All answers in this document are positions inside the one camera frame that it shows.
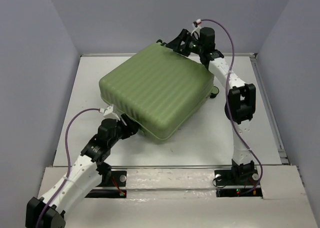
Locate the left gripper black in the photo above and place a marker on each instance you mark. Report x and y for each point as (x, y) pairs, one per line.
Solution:
(130, 129)

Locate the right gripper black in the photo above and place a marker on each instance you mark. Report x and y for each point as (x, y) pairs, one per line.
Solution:
(175, 45)

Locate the green hard-shell suitcase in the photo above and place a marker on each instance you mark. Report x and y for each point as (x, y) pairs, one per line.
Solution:
(157, 88)

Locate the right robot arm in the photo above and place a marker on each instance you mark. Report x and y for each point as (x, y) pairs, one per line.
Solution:
(240, 97)

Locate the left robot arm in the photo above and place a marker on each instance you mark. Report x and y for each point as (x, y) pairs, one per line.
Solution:
(53, 207)

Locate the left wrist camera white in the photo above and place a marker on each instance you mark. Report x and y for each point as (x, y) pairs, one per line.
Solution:
(110, 113)

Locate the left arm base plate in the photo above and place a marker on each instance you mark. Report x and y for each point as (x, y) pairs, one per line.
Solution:
(111, 187)

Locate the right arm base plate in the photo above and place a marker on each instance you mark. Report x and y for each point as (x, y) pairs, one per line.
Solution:
(227, 186)

